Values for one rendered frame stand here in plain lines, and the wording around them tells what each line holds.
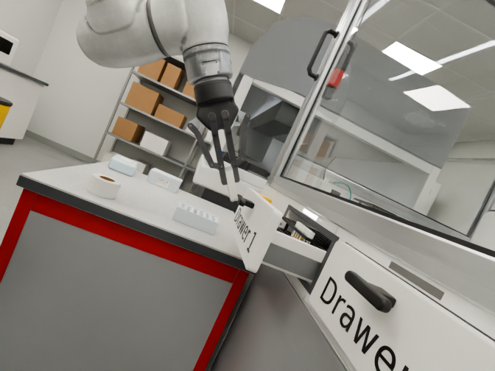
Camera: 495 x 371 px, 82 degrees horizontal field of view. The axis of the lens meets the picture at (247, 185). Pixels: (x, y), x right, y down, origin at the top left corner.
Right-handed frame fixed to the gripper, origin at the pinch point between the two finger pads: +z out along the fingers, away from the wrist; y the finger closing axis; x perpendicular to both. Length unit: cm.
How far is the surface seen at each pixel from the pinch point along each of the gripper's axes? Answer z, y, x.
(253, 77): -36, 25, 80
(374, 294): 9.1, 9.8, -33.6
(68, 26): -225, -168, 442
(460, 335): 10.4, 13.3, -39.8
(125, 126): -57, -107, 386
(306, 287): 19.5, 9.1, -12.0
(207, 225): 13.0, -7.3, 20.0
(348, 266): 11.5, 12.5, -22.7
